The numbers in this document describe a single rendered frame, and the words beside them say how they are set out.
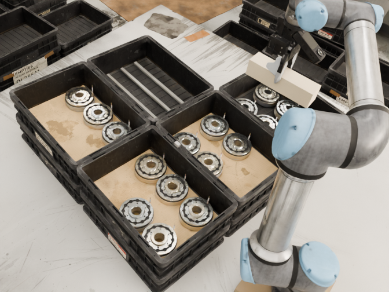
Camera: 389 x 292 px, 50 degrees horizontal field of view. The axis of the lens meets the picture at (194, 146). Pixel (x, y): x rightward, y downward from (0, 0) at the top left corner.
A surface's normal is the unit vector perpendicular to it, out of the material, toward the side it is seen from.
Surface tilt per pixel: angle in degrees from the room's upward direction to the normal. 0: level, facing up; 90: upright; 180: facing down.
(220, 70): 0
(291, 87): 90
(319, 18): 90
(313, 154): 77
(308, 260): 7
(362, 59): 27
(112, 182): 0
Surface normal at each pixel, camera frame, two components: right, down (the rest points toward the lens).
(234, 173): 0.13, -0.65
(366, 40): 0.01, -0.49
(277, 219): -0.53, 0.44
